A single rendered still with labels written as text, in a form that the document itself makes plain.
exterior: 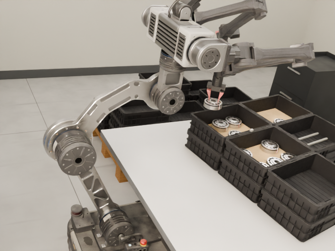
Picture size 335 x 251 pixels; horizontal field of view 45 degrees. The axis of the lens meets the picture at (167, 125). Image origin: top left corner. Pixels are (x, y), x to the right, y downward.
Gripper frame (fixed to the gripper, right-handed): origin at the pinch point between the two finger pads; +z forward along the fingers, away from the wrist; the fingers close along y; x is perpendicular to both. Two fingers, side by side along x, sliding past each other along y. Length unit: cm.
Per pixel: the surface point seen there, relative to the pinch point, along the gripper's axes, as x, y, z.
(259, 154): 11.5, -30.6, 22.2
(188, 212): 58, 1, 36
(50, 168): -39, 116, 99
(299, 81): -144, -69, 27
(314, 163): 15, -59, 19
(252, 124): -16.0, -26.1, 17.6
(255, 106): -40, -28, 16
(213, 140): 15.5, -4.3, 17.4
